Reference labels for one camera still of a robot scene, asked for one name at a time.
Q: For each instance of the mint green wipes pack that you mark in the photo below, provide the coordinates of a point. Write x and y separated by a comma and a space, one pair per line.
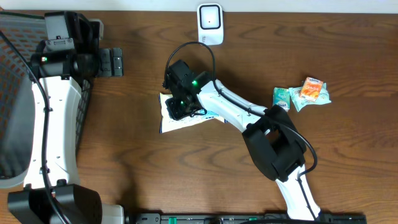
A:
299, 103

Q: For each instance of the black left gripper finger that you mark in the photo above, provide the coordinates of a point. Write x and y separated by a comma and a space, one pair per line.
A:
105, 63
117, 62

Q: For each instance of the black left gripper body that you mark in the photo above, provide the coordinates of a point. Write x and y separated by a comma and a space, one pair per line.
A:
106, 62

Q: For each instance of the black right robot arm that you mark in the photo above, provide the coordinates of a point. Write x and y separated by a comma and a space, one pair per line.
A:
274, 144

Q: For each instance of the cream snack bag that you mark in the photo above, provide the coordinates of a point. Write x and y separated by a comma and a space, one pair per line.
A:
168, 124

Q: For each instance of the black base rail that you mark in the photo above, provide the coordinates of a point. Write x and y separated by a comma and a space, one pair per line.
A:
156, 218

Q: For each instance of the white barcode scanner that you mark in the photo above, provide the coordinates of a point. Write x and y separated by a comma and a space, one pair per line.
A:
210, 24

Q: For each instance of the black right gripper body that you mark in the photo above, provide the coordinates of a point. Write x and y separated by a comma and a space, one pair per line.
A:
177, 109

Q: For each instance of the orange tissue pack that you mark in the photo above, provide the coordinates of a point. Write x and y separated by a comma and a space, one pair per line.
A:
311, 89

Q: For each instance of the dark grey plastic basket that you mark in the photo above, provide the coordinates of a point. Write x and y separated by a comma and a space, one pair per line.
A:
17, 100

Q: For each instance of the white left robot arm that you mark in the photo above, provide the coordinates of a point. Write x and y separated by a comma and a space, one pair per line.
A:
52, 192

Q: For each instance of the teal tissue pack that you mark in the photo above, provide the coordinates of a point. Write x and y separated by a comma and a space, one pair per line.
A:
281, 97

